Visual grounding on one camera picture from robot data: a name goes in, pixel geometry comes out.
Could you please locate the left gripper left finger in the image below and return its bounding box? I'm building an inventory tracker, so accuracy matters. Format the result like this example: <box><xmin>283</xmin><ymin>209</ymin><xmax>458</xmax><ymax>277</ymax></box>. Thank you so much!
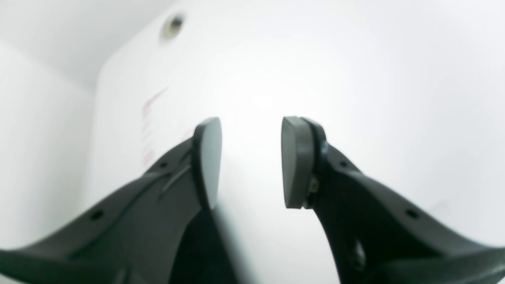
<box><xmin>0</xmin><ymin>118</ymin><xmax>238</xmax><ymax>284</ymax></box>

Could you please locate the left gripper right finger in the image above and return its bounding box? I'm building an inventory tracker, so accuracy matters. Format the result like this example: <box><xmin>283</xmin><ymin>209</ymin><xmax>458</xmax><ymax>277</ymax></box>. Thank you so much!
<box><xmin>281</xmin><ymin>116</ymin><xmax>505</xmax><ymax>284</ymax></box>

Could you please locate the right table cable grommet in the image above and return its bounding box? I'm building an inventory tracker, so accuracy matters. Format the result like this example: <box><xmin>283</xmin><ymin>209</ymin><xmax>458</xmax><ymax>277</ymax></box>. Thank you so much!
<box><xmin>159</xmin><ymin>13</ymin><xmax>186</xmax><ymax>40</ymax></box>

